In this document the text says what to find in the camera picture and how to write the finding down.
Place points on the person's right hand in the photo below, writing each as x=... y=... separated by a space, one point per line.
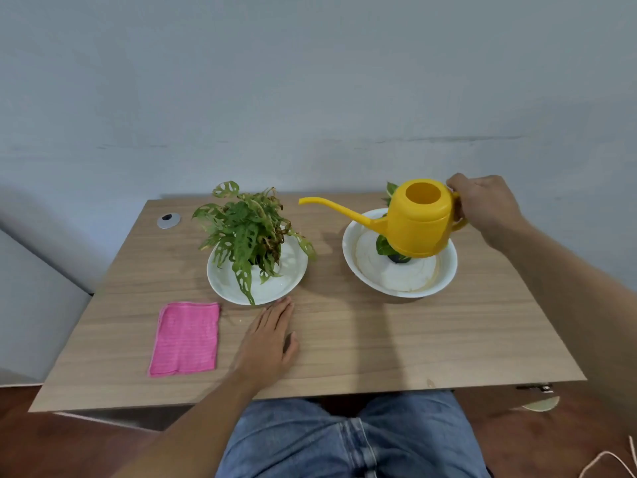
x=490 y=206

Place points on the small black plant pot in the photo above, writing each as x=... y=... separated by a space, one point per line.
x=399 y=259

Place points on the person's left little finger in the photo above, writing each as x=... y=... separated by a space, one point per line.
x=253 y=333

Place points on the person's left hand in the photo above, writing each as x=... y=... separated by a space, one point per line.
x=261 y=353

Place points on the blue jeans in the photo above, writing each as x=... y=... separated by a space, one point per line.
x=348 y=438

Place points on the deep white bowl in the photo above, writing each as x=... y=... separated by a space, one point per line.
x=398 y=281

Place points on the pink cloth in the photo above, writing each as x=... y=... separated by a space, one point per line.
x=185 y=338

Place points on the shallow white bowl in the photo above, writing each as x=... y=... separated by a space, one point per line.
x=283 y=276

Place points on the yellow plastic watering can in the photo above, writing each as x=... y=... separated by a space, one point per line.
x=418 y=223

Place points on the white round desk foot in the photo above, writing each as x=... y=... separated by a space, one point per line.
x=542 y=404

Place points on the person's right thumb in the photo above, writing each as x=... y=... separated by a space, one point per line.
x=458 y=181

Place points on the person's left thumb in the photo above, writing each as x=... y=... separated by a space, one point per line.
x=291 y=347

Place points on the person's right forearm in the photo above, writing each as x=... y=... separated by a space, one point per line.
x=582 y=313

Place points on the person's left middle finger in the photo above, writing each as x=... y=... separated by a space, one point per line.
x=275 y=319

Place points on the person's left forearm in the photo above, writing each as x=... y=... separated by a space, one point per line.
x=189 y=433

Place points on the green holed-leaf plant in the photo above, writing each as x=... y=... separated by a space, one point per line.
x=246 y=233

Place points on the small green leafy plant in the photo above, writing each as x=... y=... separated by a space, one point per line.
x=384 y=246

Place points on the black metal desk hinge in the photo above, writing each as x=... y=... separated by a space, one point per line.
x=535 y=387

